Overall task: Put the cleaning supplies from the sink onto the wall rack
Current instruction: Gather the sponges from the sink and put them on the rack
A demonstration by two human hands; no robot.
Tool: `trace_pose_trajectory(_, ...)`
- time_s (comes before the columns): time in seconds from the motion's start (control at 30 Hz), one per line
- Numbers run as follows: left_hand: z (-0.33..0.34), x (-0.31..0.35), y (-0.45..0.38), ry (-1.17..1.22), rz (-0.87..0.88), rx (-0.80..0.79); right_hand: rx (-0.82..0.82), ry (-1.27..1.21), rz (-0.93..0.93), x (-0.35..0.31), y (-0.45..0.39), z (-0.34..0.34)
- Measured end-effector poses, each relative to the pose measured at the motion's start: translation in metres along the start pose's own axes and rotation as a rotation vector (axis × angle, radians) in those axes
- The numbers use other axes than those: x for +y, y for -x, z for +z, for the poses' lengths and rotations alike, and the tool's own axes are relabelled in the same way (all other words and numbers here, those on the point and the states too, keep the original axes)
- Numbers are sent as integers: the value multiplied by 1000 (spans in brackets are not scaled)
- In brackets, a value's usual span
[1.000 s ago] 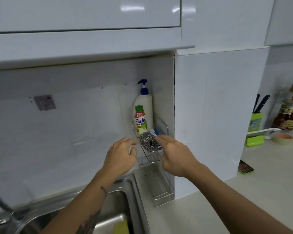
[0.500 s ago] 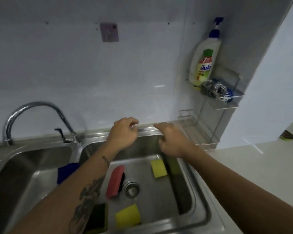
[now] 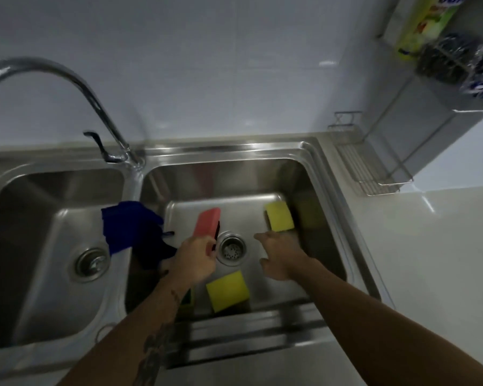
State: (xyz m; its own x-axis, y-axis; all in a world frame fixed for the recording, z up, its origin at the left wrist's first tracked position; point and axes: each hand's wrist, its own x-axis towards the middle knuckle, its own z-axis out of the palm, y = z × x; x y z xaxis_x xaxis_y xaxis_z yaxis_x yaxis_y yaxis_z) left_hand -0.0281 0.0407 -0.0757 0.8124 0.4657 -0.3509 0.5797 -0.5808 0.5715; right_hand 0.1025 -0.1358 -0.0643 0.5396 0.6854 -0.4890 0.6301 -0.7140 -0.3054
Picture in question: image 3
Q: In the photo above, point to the black faucet lever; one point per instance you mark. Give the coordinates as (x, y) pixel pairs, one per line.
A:
(100, 146)

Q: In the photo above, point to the dark steel wool scrubber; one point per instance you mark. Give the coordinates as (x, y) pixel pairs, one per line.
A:
(444, 58)

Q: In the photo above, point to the person's left forearm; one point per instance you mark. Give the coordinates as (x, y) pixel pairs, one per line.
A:
(145, 329)

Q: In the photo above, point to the stainless steel double sink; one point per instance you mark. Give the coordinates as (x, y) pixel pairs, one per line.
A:
(245, 176)

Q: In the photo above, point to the person's left hand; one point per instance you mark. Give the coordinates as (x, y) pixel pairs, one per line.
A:
(191, 263)

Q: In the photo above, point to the person's right thumb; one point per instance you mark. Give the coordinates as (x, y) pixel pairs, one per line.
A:
(263, 238)

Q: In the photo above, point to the red sponge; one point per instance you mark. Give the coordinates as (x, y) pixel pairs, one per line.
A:
(206, 223)

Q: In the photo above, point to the person's right hand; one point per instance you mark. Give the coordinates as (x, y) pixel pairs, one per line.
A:
(283, 257)

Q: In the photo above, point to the blue cloth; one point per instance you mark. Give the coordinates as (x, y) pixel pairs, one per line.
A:
(128, 227)

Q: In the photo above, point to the chrome gooseneck faucet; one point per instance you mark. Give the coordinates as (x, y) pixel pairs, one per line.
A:
(86, 94)

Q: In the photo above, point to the round sink drain strainer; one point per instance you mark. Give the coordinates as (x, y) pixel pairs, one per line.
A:
(90, 264)
(231, 248)

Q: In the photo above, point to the person's left fingers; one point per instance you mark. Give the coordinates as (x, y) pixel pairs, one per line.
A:
(204, 245)

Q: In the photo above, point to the green and yellow packet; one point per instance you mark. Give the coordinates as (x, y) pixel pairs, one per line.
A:
(424, 24)

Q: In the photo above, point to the person's right forearm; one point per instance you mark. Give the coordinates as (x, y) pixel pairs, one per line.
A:
(370, 329)

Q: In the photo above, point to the yellow sponge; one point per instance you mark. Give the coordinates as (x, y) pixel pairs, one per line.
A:
(227, 290)
(279, 216)

